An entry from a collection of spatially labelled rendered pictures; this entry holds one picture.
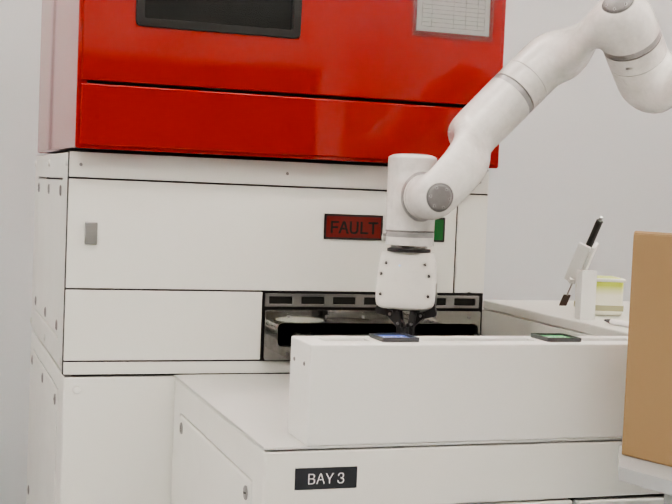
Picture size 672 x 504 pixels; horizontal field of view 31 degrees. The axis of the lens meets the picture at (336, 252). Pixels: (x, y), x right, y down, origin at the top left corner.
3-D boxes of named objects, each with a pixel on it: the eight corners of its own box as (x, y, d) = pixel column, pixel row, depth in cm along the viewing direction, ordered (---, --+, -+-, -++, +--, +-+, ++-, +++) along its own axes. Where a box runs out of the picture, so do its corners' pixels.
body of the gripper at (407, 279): (375, 242, 208) (372, 308, 209) (434, 245, 206) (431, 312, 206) (384, 241, 215) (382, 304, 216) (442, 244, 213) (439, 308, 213)
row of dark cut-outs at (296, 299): (263, 306, 230) (264, 293, 229) (477, 308, 244) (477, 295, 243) (264, 306, 229) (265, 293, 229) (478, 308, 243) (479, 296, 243)
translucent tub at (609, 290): (572, 311, 226) (574, 274, 226) (612, 312, 227) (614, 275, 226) (582, 315, 219) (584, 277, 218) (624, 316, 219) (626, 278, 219)
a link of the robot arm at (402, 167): (444, 232, 207) (421, 230, 216) (448, 154, 206) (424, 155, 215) (399, 231, 204) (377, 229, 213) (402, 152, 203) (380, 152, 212)
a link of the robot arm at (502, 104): (563, 109, 206) (441, 233, 200) (515, 113, 221) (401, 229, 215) (531, 68, 204) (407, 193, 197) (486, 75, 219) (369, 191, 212)
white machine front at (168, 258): (61, 373, 221) (68, 150, 218) (474, 369, 247) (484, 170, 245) (63, 376, 218) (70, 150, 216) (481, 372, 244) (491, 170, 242)
